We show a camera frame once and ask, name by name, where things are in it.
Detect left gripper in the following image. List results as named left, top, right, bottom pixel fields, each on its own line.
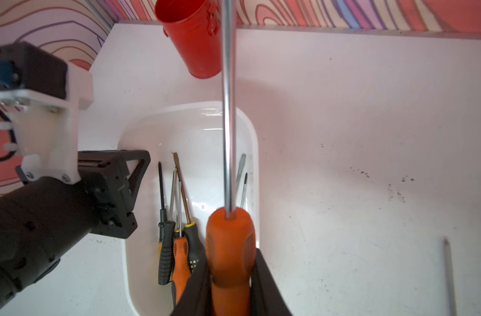
left=78, top=150, right=151, bottom=239

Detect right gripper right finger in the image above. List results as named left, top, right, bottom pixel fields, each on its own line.
left=250, top=249, right=292, bottom=316

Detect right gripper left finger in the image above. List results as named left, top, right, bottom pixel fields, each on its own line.
left=171, top=256, right=213, bottom=316

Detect orange black screwdriver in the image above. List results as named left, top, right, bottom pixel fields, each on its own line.
left=172, top=180, right=191, bottom=305

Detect black yellow dotted screwdriver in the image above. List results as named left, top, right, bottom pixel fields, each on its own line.
left=173, top=152, right=205, bottom=272

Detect white plastic storage box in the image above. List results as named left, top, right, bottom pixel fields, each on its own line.
left=117, top=101, right=261, bottom=316

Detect orange screwdriver long shaft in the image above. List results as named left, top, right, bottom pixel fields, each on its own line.
left=206, top=1, right=256, bottom=315

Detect small orange screwdriver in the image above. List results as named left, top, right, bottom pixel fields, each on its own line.
left=240, top=172, right=249, bottom=209

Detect black yellow-tip screwdriver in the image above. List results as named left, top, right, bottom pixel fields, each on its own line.
left=443, top=237, right=458, bottom=316

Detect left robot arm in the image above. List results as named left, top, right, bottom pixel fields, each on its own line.
left=0, top=150, right=151, bottom=309

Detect small black precision screwdriver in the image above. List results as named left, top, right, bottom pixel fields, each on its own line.
left=158, top=161, right=167, bottom=254

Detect red metal cup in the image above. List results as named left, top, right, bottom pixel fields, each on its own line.
left=155, top=0, right=221, bottom=79

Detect black ribbed handle screwdriver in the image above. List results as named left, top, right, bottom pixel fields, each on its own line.
left=158, top=218, right=175, bottom=285

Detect yellow handle screwdriver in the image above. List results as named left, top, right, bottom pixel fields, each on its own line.
left=236, top=154, right=246, bottom=189

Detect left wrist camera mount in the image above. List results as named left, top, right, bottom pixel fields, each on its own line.
left=0, top=42, right=94, bottom=184

